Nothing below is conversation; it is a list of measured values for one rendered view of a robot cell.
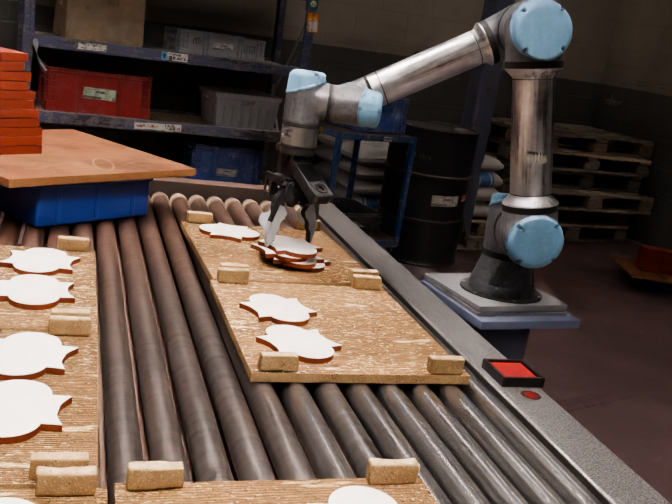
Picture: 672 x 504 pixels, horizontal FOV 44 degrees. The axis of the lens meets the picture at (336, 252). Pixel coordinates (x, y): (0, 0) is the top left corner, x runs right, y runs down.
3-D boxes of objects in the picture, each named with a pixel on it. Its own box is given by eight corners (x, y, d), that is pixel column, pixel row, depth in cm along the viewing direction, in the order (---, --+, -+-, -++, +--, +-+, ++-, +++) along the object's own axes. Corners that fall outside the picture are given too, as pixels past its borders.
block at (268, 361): (295, 367, 123) (298, 351, 123) (299, 373, 122) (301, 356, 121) (256, 366, 122) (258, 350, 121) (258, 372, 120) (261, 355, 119)
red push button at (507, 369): (519, 370, 142) (520, 362, 141) (536, 385, 136) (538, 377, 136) (487, 369, 140) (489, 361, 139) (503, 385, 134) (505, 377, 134)
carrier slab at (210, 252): (321, 236, 207) (322, 229, 207) (381, 292, 170) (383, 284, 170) (180, 227, 195) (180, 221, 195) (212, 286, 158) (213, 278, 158)
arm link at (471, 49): (528, -7, 183) (321, 82, 185) (542, -9, 172) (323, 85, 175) (545, 44, 185) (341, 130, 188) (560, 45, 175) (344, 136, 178)
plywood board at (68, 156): (73, 135, 233) (73, 129, 233) (195, 175, 205) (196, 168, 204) (-112, 138, 194) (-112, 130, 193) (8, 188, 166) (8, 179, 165)
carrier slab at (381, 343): (381, 295, 168) (383, 288, 168) (469, 385, 131) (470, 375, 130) (208, 287, 157) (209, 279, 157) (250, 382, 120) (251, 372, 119)
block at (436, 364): (459, 370, 132) (462, 354, 131) (463, 375, 130) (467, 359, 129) (424, 370, 130) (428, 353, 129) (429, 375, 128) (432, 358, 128)
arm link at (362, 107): (380, 88, 176) (328, 80, 175) (385, 92, 165) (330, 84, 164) (374, 125, 177) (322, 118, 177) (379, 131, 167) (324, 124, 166)
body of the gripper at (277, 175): (290, 197, 180) (298, 142, 177) (314, 208, 174) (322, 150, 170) (261, 198, 175) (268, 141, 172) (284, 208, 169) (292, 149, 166)
